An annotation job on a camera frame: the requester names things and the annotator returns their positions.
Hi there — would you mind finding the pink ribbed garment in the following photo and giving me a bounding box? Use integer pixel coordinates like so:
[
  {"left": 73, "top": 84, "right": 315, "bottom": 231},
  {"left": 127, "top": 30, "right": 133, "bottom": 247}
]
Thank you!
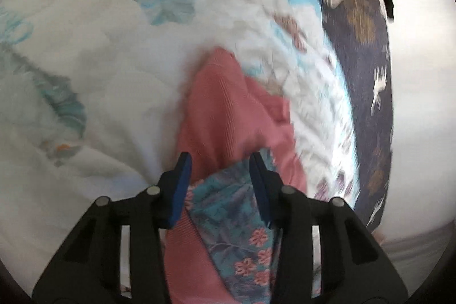
[{"left": 166, "top": 47, "right": 309, "bottom": 304}]

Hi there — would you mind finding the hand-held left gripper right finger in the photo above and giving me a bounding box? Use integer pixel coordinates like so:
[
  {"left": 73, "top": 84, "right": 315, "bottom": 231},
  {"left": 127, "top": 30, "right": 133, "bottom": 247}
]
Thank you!
[{"left": 249, "top": 152, "right": 408, "bottom": 304}]

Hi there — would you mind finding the white shell print quilt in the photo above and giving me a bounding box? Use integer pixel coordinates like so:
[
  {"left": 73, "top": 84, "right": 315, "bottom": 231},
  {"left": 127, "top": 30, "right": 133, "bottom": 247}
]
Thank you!
[{"left": 0, "top": 0, "right": 361, "bottom": 304}]

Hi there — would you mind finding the dark deer print bedsheet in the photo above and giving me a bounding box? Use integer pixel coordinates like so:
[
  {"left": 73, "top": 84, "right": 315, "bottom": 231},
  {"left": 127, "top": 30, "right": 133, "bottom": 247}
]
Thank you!
[{"left": 199, "top": 0, "right": 394, "bottom": 234}]

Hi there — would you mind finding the teal floral garment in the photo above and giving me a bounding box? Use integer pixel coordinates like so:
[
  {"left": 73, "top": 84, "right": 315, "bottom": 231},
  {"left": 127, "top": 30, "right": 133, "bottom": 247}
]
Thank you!
[{"left": 184, "top": 150, "right": 286, "bottom": 304}]

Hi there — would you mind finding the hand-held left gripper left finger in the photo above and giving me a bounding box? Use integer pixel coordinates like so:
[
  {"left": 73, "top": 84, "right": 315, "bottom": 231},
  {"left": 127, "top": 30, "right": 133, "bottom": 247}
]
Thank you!
[{"left": 32, "top": 152, "right": 193, "bottom": 304}]

